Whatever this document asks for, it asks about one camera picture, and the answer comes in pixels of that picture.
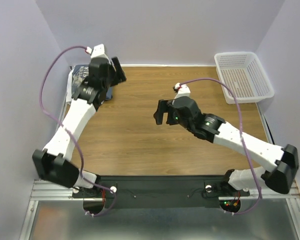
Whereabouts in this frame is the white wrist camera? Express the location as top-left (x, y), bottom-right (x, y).
top-left (173, 83), bottom-right (191, 99)
top-left (85, 44), bottom-right (109, 60)

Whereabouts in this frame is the blue tank top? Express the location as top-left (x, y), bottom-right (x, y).
top-left (69, 64), bottom-right (115, 101)

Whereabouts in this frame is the folded white tank top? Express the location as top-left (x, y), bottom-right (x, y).
top-left (65, 70), bottom-right (73, 104)

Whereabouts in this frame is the aluminium frame rail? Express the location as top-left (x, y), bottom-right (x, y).
top-left (30, 180), bottom-right (73, 201)

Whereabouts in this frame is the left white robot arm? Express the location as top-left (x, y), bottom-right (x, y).
top-left (32, 56), bottom-right (127, 197)

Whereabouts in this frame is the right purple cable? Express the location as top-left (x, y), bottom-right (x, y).
top-left (179, 78), bottom-right (263, 216)

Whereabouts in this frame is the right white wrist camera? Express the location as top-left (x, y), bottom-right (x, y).
top-left (173, 83), bottom-right (191, 99)

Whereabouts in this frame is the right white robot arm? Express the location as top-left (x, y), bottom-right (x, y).
top-left (153, 96), bottom-right (299, 195)

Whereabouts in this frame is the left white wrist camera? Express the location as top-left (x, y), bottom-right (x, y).
top-left (85, 44), bottom-right (109, 60)

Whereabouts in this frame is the white plastic basket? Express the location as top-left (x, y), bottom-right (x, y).
top-left (214, 51), bottom-right (275, 104)

